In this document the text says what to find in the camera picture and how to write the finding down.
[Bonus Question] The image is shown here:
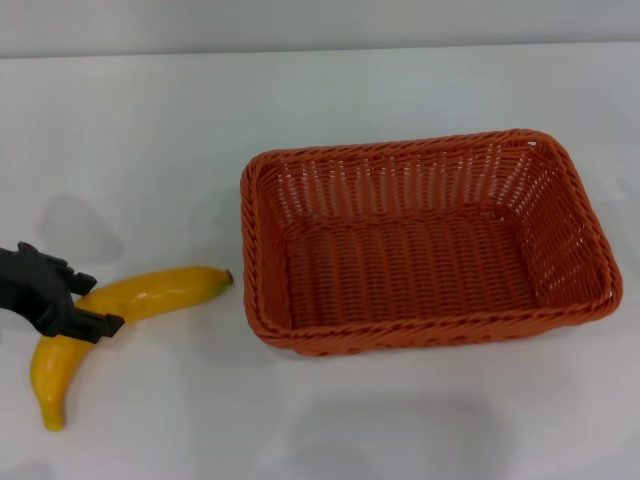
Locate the orange woven plastic basket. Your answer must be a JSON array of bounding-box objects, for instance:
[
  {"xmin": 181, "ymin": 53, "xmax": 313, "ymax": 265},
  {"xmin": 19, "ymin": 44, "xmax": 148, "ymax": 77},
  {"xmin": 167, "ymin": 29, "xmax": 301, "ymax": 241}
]
[{"xmin": 239, "ymin": 128, "xmax": 625, "ymax": 359}]

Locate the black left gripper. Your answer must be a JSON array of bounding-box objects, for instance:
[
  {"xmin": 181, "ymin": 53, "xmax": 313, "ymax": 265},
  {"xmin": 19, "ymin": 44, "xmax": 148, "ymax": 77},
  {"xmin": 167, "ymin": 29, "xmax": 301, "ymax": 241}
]
[{"xmin": 0, "ymin": 241, "xmax": 125, "ymax": 347}]

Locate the yellow plastic banana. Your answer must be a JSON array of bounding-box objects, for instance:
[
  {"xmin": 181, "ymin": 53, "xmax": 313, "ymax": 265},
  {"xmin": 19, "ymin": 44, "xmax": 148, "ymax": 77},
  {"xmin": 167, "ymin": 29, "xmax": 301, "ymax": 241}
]
[{"xmin": 29, "ymin": 264, "xmax": 235, "ymax": 432}]

